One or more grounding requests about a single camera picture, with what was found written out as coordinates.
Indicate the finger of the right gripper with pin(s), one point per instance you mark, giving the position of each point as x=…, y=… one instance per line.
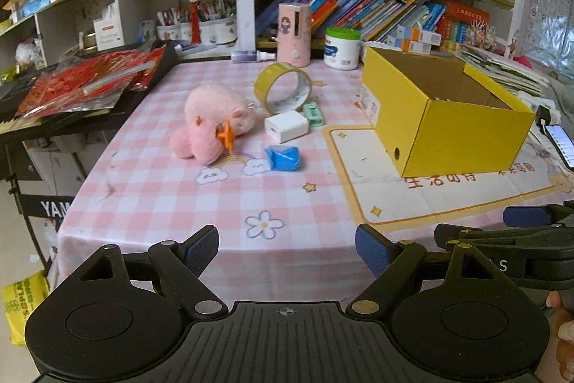
x=526, y=216

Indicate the black electronic keyboard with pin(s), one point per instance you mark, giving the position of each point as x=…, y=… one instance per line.
x=15, y=129

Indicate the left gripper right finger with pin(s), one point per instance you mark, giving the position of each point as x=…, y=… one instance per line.
x=394, y=266

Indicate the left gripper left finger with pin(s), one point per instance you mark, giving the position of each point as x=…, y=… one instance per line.
x=179, y=267

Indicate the stack of papers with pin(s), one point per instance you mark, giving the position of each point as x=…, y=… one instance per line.
x=508, y=73

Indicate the pink checkered tablecloth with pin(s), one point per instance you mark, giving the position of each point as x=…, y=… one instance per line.
x=284, y=235

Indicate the yellow tape roll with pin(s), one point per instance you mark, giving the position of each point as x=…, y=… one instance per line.
x=282, y=87

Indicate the row of leaning books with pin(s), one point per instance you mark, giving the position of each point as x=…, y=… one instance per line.
x=376, y=20

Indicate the pink plush pig toy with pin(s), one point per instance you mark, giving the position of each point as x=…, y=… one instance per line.
x=214, y=117

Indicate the white pen holder cups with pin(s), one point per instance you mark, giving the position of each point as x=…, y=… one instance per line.
x=217, y=32

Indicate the red packaged decorations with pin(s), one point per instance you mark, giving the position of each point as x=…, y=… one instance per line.
x=93, y=84

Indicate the blue clay packet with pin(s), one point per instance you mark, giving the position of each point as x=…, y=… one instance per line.
x=283, y=158

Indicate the white charger block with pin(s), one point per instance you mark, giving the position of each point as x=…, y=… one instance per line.
x=286, y=126

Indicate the pink humidifier cylinder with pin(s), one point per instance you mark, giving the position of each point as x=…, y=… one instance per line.
x=293, y=34

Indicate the smartphone on table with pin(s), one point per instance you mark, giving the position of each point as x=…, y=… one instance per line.
x=562, y=143

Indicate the orange white medicine boxes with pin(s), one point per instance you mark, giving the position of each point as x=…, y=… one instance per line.
x=410, y=39

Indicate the yellow cardboard box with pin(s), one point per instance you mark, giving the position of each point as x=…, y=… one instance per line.
x=438, y=115

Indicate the white jar green lid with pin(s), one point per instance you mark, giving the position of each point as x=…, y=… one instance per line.
x=341, y=48

